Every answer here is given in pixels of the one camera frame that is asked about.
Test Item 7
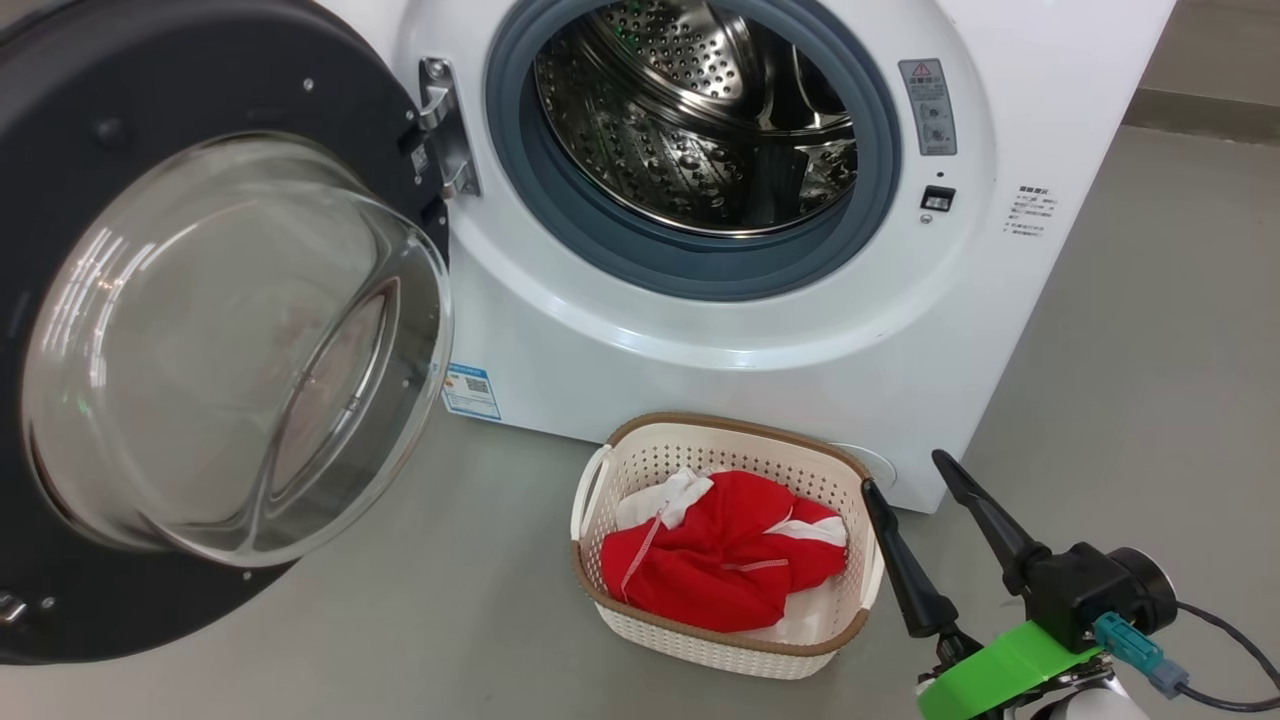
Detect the thin black cable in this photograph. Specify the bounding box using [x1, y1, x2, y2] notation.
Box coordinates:
[1170, 600, 1280, 713]

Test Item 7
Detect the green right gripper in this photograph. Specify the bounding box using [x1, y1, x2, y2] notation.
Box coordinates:
[862, 449, 1111, 720]

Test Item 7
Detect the red and white garment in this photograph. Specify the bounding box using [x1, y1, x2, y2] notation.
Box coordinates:
[600, 467, 851, 641]

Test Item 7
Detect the cream perforated basket brown rim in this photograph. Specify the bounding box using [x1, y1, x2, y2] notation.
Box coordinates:
[570, 411, 887, 681]

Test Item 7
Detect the teal cable connector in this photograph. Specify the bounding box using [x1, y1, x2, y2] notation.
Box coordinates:
[1093, 612, 1191, 699]

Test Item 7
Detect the blue energy rating sticker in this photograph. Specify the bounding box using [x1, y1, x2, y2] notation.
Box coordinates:
[442, 362, 503, 422]

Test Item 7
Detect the white front-load washing machine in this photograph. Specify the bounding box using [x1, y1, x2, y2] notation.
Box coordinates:
[320, 0, 1179, 514]

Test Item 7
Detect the round white filter cover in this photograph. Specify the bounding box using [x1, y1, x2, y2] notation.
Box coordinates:
[828, 443, 898, 491]

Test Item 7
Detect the perforated stainless steel drum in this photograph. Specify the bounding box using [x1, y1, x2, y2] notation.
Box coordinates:
[533, 0, 859, 239]

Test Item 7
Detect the silver metal door hinge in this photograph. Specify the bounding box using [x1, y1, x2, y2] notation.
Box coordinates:
[418, 57, 483, 199]

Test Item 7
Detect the black round glass washer door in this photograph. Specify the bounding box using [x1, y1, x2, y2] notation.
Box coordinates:
[0, 0, 456, 666]

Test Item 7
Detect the small black text sticker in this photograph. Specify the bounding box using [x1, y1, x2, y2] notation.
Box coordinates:
[1005, 183, 1061, 239]

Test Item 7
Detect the grey warning sticker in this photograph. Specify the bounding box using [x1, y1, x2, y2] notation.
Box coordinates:
[898, 58, 958, 157]

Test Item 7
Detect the grey-brown skirting board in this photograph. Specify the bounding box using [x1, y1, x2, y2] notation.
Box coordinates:
[1125, 88, 1280, 146]

